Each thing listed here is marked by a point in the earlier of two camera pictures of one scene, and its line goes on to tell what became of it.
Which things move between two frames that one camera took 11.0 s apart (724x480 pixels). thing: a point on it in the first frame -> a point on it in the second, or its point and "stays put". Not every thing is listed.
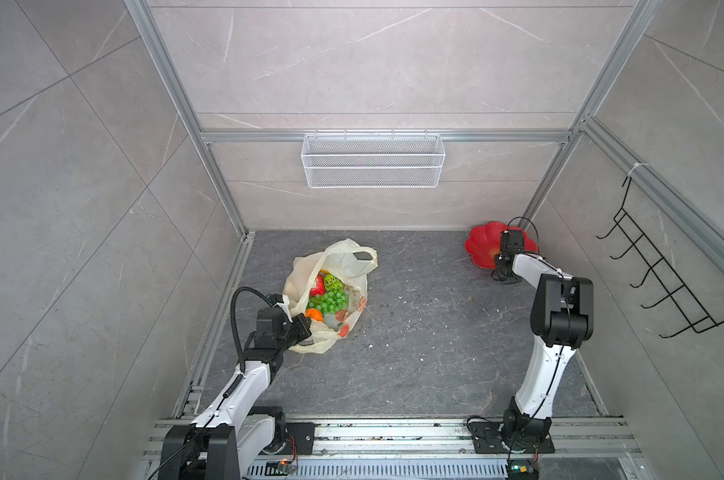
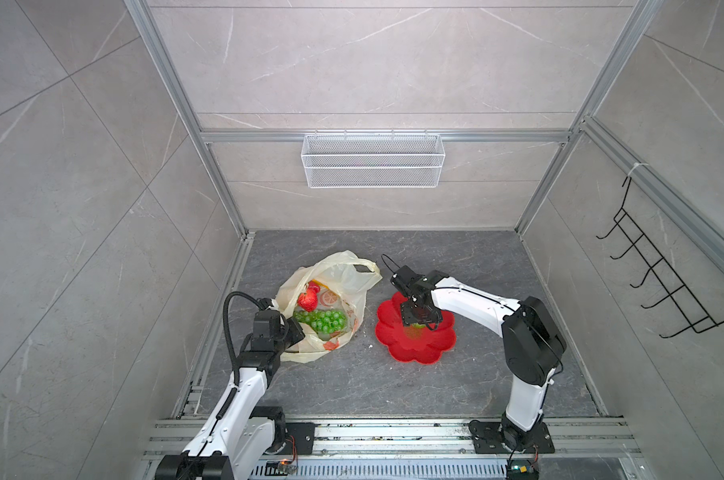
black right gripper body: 502,273 -> 410,314
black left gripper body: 296,331 stays put
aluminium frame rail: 175,83 stays put
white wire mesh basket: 373,161 stays put
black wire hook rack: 662,270 stays put
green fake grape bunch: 334,299 -> 324,321
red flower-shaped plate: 484,243 -> 413,342
